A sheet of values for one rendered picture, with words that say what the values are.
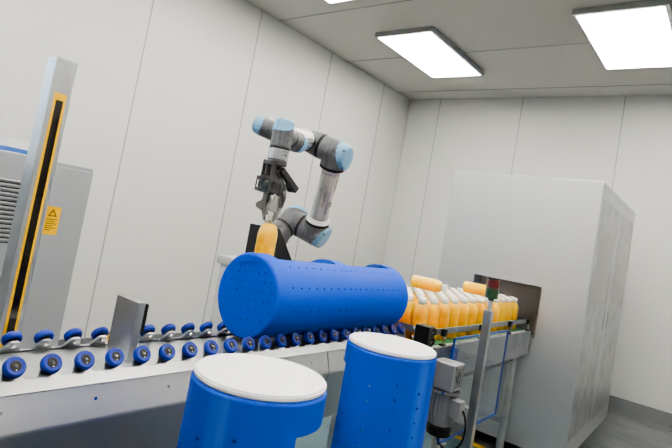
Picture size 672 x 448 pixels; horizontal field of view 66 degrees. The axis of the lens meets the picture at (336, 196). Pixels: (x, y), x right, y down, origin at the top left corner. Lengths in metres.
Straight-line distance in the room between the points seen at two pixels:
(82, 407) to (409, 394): 0.86
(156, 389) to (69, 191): 1.75
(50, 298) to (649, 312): 5.47
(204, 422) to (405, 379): 0.70
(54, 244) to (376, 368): 1.98
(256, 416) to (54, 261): 2.18
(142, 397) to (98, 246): 3.22
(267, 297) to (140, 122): 3.18
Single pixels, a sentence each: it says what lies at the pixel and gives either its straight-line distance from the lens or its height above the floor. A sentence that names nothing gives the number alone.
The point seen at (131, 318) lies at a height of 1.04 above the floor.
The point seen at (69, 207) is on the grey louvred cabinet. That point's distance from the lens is 3.06.
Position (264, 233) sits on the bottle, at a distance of 1.85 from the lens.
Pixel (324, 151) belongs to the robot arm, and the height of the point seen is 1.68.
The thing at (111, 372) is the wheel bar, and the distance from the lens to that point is 1.42.
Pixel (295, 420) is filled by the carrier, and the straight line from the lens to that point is 1.07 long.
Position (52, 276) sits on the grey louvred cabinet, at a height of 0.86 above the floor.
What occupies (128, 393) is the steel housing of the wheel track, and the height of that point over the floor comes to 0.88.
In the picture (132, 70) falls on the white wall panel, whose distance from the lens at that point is 4.68.
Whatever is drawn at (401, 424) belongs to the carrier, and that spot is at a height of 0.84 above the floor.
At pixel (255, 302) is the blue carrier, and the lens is 1.75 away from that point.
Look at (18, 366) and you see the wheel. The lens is 1.31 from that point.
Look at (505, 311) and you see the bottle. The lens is 3.61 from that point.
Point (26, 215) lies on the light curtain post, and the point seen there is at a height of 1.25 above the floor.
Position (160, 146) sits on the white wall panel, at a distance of 4.79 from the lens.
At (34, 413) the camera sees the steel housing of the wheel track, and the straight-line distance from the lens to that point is 1.34.
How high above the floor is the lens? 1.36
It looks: 4 degrees up
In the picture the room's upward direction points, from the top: 10 degrees clockwise
